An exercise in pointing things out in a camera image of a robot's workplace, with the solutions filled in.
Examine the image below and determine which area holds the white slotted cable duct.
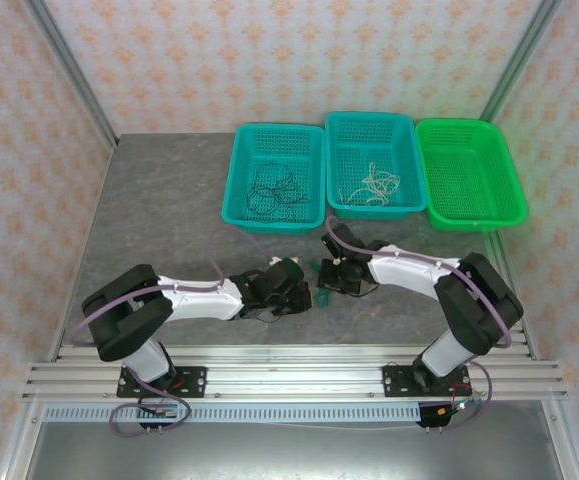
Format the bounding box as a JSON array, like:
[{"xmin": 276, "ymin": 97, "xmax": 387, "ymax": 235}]
[{"xmin": 42, "ymin": 403, "xmax": 421, "ymax": 424}]

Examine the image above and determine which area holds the aluminium corner post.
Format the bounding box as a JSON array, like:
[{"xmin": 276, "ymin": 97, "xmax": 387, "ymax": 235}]
[
  {"xmin": 478, "ymin": 0, "xmax": 565, "ymax": 122},
  {"xmin": 22, "ymin": 0, "xmax": 120, "ymax": 147}
]

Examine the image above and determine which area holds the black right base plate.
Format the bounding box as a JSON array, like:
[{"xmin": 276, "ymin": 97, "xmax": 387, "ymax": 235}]
[{"xmin": 382, "ymin": 364, "xmax": 470, "ymax": 399}]

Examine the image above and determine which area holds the thin black cable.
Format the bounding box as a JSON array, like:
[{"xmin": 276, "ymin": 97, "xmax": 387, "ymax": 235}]
[
  {"xmin": 245, "ymin": 182, "xmax": 295, "ymax": 219},
  {"xmin": 252, "ymin": 163, "xmax": 313, "ymax": 207}
]

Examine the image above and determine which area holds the cyan blue plastic basket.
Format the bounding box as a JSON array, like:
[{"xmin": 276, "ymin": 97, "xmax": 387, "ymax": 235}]
[{"xmin": 324, "ymin": 111, "xmax": 429, "ymax": 224}]

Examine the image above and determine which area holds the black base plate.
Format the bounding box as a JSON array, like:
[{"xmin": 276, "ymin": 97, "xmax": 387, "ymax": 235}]
[
  {"xmin": 117, "ymin": 366, "xmax": 208, "ymax": 399},
  {"xmin": 382, "ymin": 364, "xmax": 470, "ymax": 399}
]

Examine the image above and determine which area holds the bright green plastic basket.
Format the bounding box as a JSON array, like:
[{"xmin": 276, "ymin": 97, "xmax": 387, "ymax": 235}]
[{"xmin": 414, "ymin": 118, "xmax": 529, "ymax": 233}]

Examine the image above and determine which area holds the thin white cable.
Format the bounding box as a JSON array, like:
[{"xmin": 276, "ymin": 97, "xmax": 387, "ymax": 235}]
[
  {"xmin": 362, "ymin": 160, "xmax": 403, "ymax": 195},
  {"xmin": 337, "ymin": 185, "xmax": 393, "ymax": 207}
]

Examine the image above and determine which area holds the thin green cable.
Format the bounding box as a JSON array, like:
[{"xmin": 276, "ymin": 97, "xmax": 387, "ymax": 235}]
[{"xmin": 307, "ymin": 258, "xmax": 333, "ymax": 309}]

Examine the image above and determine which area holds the teal green plastic basket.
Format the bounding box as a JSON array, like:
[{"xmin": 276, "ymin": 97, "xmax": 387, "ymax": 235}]
[{"xmin": 221, "ymin": 123, "xmax": 326, "ymax": 237}]

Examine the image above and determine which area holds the aluminium rail frame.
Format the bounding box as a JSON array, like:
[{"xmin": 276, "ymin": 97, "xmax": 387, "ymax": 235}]
[{"xmin": 21, "ymin": 234, "xmax": 570, "ymax": 404}]

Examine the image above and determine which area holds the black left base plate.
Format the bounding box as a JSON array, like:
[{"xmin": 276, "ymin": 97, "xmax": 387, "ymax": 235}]
[{"xmin": 117, "ymin": 366, "xmax": 208, "ymax": 399}]

